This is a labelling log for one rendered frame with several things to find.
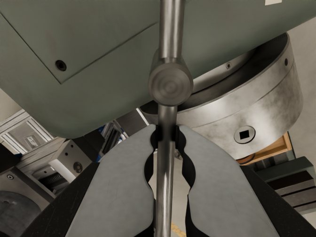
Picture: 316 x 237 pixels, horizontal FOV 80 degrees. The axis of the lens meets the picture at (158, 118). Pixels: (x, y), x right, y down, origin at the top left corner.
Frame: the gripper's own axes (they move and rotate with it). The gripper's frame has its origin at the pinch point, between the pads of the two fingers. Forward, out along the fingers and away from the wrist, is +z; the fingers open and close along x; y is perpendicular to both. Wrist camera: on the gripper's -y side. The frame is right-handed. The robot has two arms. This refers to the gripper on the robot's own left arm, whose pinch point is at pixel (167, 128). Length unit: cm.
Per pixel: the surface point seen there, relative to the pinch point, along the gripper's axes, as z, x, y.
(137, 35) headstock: 13.1, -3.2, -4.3
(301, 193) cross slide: 41, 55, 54
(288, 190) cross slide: 41, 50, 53
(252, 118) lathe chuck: 14.9, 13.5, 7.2
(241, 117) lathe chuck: 14.7, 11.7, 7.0
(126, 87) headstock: 13.2, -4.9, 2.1
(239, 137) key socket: 14.8, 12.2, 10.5
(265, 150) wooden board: 50, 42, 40
